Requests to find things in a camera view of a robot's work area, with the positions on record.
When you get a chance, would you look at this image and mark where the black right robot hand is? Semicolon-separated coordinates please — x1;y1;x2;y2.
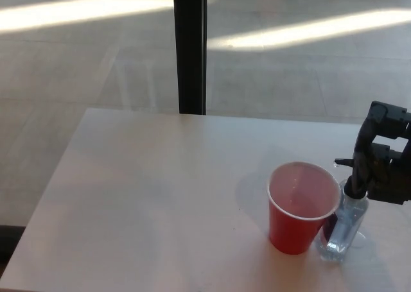
349;100;411;205

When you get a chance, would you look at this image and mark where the clear soap pump bottle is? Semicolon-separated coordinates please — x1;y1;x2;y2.
315;158;370;262

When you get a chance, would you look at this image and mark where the red plastic cup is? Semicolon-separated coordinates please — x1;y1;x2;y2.
267;161;341;255

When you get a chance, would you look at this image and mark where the black window frame post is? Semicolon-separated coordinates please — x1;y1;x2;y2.
171;0;207;116

